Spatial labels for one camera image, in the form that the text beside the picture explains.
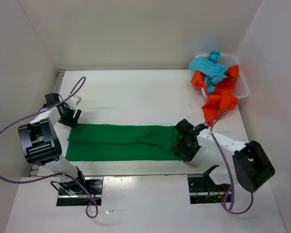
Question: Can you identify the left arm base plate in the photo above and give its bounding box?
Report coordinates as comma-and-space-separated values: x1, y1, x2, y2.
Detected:
56, 176, 104, 207

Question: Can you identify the white plastic basket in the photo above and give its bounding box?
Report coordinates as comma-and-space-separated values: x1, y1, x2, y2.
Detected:
195, 53, 249, 99

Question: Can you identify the orange t shirt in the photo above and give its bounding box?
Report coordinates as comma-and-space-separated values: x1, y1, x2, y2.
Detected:
191, 68, 238, 126

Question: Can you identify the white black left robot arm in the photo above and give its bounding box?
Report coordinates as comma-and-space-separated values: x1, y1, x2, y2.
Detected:
18, 93, 87, 194

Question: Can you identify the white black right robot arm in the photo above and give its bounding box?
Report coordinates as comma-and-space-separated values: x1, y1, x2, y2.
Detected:
174, 119, 275, 193

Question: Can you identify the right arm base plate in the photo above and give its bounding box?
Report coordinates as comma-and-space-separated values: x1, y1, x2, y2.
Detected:
187, 176, 231, 204

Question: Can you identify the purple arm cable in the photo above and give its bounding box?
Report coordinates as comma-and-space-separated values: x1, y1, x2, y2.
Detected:
0, 76, 100, 218
203, 111, 255, 214

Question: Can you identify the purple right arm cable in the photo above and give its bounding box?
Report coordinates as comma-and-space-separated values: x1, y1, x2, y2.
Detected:
203, 111, 255, 214

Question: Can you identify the green t shirt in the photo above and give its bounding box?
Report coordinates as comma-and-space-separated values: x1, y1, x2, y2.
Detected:
65, 124, 184, 162

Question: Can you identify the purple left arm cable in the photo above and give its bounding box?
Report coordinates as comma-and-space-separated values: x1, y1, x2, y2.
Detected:
0, 76, 100, 218

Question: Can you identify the light blue t shirt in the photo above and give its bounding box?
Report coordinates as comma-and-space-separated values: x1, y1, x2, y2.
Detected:
188, 51, 228, 94

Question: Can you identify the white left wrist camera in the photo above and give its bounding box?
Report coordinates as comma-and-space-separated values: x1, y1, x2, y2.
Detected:
66, 96, 81, 110

